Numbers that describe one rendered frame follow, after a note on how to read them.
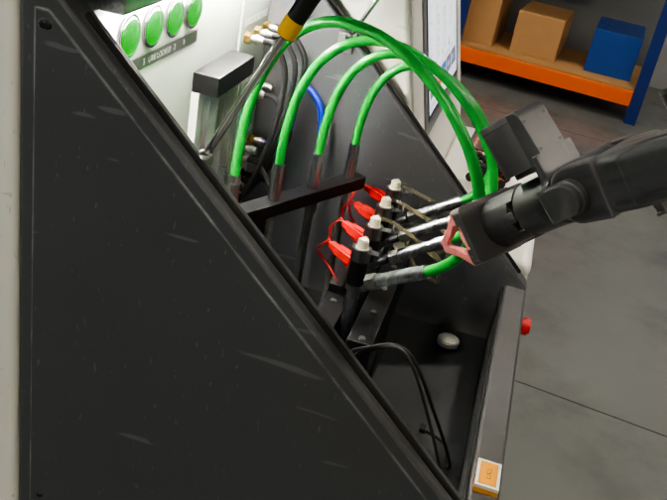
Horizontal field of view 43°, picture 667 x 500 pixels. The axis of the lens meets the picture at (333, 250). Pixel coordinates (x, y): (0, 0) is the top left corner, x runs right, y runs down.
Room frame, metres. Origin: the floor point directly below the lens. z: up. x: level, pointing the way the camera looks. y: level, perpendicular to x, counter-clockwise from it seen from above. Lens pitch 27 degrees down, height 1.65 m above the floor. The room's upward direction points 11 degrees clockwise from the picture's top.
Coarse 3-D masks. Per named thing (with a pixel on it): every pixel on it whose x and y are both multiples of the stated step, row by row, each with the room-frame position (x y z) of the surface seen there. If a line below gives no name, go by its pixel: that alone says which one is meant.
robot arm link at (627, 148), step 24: (624, 144) 0.74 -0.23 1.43; (648, 144) 0.70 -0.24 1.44; (576, 168) 0.75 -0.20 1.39; (600, 168) 0.73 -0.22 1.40; (624, 168) 0.71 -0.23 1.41; (648, 168) 0.70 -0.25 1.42; (600, 192) 0.73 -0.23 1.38; (624, 192) 0.71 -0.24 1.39; (648, 192) 0.70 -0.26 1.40; (576, 216) 0.75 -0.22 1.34; (600, 216) 0.73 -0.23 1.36
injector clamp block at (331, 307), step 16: (384, 288) 1.19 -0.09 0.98; (400, 288) 1.28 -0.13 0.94; (320, 304) 1.11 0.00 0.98; (336, 304) 1.12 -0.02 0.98; (368, 304) 1.14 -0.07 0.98; (384, 304) 1.15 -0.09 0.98; (336, 320) 1.07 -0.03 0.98; (368, 320) 1.09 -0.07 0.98; (384, 320) 1.13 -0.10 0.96; (352, 336) 1.04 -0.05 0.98; (368, 336) 1.05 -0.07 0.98; (384, 336) 1.20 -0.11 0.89; (352, 352) 1.03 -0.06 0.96; (368, 352) 1.02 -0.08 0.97; (368, 368) 1.05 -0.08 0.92
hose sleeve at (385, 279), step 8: (384, 272) 0.97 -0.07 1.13; (392, 272) 0.96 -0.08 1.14; (400, 272) 0.95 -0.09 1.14; (408, 272) 0.94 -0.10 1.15; (416, 272) 0.94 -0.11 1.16; (376, 280) 0.96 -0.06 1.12; (384, 280) 0.96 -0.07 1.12; (392, 280) 0.95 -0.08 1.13; (400, 280) 0.95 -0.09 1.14; (408, 280) 0.94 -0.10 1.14; (416, 280) 0.94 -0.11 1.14
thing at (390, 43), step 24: (312, 24) 1.06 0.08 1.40; (336, 24) 1.04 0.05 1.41; (360, 24) 1.02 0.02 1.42; (240, 120) 1.11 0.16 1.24; (456, 120) 0.94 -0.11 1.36; (240, 144) 1.11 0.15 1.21; (240, 168) 1.11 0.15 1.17; (480, 168) 0.92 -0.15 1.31; (480, 192) 0.91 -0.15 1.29; (432, 264) 0.94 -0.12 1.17; (456, 264) 0.91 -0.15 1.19
